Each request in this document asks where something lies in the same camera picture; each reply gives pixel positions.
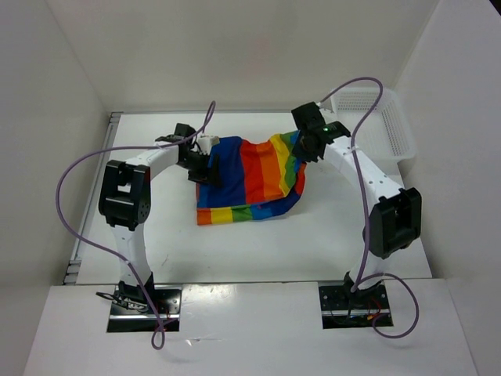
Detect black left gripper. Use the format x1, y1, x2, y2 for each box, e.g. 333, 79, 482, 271
178, 150, 222, 188

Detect rainbow striped shorts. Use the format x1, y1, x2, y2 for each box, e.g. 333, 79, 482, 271
196, 131, 307, 226

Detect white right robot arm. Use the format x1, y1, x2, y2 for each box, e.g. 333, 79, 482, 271
291, 102, 422, 308

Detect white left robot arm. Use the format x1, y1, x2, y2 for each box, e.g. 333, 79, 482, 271
98, 123, 222, 313

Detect white plastic basket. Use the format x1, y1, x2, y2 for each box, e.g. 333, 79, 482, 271
330, 86, 416, 162

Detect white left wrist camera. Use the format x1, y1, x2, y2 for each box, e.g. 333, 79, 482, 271
195, 135, 220, 155

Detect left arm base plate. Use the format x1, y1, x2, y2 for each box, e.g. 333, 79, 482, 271
96, 284, 182, 333

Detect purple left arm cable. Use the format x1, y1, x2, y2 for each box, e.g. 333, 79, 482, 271
55, 100, 217, 349

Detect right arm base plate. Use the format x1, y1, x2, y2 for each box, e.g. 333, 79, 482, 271
318, 283, 393, 330

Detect aluminium table edge rail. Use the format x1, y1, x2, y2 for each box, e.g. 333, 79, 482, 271
58, 111, 123, 286

